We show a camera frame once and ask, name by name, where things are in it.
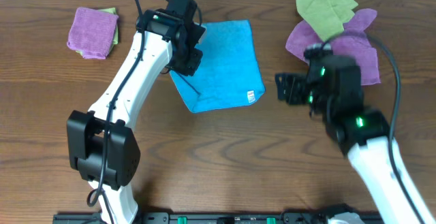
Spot blue microfiber cloth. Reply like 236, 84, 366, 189
170, 20, 266, 113

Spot green unfolded cloth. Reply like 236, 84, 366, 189
296, 0, 358, 41

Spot green folded cloth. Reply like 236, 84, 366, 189
75, 7, 119, 56

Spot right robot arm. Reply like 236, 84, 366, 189
275, 44, 435, 223

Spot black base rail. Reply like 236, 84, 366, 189
52, 212, 328, 224

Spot purple folded cloth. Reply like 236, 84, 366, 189
66, 6, 119, 60

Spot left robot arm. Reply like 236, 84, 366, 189
53, 0, 206, 223

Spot purple unfolded cloth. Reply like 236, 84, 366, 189
285, 8, 381, 86

